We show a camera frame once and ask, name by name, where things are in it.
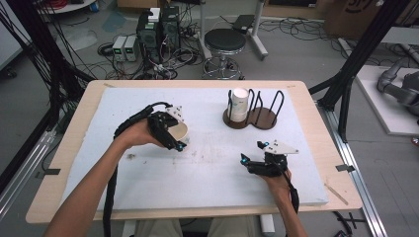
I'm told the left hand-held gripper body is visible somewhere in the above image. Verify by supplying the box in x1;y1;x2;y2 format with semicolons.
146;104;186;137

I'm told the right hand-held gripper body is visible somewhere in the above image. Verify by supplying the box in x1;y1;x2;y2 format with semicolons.
246;138;300;178

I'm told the single white paper cup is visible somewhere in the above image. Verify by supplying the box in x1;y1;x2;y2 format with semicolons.
167;121;192;146

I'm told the wooden cup rack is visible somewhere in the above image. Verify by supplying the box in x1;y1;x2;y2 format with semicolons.
222;88;286;131

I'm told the stack of white paper cups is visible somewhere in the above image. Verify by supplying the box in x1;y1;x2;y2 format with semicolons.
227;87;250;123

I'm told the person's right hand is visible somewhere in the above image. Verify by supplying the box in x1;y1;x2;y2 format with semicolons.
259;168;294;203

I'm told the person's left hand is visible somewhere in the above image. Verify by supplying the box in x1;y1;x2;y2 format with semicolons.
113;118;166;150

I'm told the white foam mat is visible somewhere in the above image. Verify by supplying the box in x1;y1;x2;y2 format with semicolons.
60;87;329;211

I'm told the white table leg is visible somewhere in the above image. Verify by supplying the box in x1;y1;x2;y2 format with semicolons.
259;213;277;237

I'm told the light wooden table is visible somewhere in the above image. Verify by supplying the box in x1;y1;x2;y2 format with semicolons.
25;79;364;225

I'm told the person's right leg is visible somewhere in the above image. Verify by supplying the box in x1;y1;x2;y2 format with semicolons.
207;215;262;237

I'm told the person's leg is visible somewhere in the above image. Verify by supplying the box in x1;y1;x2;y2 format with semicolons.
207;215;262;237
133;218;184;237

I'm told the thin wooden stick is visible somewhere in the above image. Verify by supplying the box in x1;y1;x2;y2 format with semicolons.
323;182;350;206

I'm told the black tape piece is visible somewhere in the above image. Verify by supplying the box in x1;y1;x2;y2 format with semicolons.
335;163;357;173
35;168;61;180

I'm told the grey bench power supply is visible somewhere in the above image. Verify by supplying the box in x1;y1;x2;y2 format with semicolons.
124;35;139;63
112;35;128;62

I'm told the black computer tower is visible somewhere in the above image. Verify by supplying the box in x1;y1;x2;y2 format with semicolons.
135;11;163;64
160;5;182;54

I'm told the person's left leg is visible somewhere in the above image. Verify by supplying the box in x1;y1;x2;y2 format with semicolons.
133;218;184;237

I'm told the black round stool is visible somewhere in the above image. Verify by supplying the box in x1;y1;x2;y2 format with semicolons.
201;28;247;81

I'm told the small white box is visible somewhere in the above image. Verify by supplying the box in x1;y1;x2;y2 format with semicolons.
147;7;162;24

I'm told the white platform board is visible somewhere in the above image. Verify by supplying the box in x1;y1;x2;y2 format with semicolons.
355;64;419;137

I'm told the black flat device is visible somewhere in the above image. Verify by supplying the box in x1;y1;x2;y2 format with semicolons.
231;13;257;35

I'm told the brown cardboard box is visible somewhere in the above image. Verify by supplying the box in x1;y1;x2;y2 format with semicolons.
323;0;413;41

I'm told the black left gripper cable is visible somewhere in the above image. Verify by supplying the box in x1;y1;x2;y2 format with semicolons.
102;101;174;237

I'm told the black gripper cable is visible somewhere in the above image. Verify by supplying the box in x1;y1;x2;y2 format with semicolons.
282;170;301;215
102;101;174;237

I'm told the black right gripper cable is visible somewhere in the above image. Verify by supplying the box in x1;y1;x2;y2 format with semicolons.
282;170;301;215

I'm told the tangle of floor cables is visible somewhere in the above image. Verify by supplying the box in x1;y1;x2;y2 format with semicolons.
96;39;207;81

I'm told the aluminium rail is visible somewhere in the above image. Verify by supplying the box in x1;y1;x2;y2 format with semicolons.
0;128;57;222
315;101;390;237

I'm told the black metal frame post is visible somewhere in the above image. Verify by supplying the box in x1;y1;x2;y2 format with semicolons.
308;0;413;143
0;0;97;196

